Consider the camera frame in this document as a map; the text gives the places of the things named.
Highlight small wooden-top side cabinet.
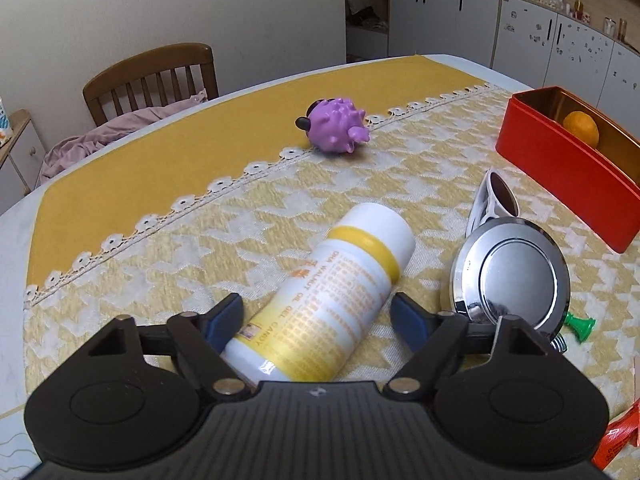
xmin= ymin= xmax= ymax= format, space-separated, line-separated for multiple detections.
xmin=0 ymin=109 xmax=49 ymax=216

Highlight yellow patterned tablecloth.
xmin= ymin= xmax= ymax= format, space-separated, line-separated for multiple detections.
xmin=22 ymin=54 xmax=640 ymax=480

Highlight orange fruit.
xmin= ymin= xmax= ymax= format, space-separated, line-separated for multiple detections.
xmin=562 ymin=111 xmax=600 ymax=149

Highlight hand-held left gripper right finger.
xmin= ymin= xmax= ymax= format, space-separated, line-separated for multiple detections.
xmin=382 ymin=291 xmax=556 ymax=401

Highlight clutter on side cabinet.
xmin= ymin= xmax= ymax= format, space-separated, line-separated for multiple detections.
xmin=0 ymin=97 xmax=14 ymax=144

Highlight purple spiky toy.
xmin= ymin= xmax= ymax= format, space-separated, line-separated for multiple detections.
xmin=295 ymin=98 xmax=371 ymax=155

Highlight pink cloth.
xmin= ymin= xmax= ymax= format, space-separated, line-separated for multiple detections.
xmin=37 ymin=90 xmax=208 ymax=187

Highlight small green plastic toy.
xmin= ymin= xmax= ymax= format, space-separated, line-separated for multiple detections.
xmin=562 ymin=311 xmax=597 ymax=345

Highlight round chrome disc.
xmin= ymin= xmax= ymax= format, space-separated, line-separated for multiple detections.
xmin=446 ymin=217 xmax=571 ymax=337

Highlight red tin box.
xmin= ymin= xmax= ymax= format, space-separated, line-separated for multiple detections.
xmin=496 ymin=86 xmax=640 ymax=254

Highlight white cabinet with black handles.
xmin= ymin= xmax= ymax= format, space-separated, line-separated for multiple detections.
xmin=388 ymin=0 xmax=501 ymax=69

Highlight wooden chair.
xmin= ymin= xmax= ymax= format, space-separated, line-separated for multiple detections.
xmin=82 ymin=43 xmax=220 ymax=127

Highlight white sunglasses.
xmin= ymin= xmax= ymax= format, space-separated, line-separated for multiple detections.
xmin=465 ymin=169 xmax=521 ymax=239

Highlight white cabinet with stickers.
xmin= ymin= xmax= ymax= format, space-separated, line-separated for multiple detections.
xmin=492 ymin=0 xmax=640 ymax=107

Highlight orange-red plastic packet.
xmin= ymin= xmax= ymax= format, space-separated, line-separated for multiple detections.
xmin=592 ymin=400 xmax=640 ymax=471

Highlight low white shelf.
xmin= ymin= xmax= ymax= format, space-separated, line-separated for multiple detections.
xmin=346 ymin=22 xmax=391 ymax=59

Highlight white bottle with yellow label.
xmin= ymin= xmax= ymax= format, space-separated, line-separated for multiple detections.
xmin=220 ymin=203 xmax=417 ymax=382

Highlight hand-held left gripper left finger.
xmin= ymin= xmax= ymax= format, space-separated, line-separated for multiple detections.
xmin=87 ymin=293 xmax=251 ymax=401

